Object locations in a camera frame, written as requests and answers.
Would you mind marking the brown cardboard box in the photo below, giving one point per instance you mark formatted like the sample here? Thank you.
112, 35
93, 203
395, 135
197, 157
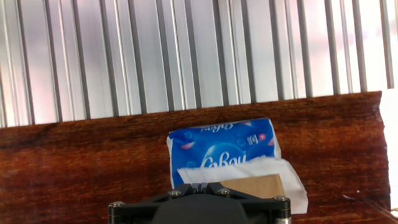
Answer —
258, 186

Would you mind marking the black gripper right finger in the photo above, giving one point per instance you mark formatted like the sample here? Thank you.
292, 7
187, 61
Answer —
267, 210

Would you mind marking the blue tissue pack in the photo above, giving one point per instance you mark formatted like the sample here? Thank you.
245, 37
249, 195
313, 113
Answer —
217, 143

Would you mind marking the wood grain table mat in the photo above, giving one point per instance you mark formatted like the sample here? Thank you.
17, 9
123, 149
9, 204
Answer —
77, 171

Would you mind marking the white tissue sheet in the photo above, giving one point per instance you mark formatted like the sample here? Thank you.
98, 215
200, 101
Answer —
292, 183

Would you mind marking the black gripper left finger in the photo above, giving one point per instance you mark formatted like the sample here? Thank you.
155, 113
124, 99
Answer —
133, 211

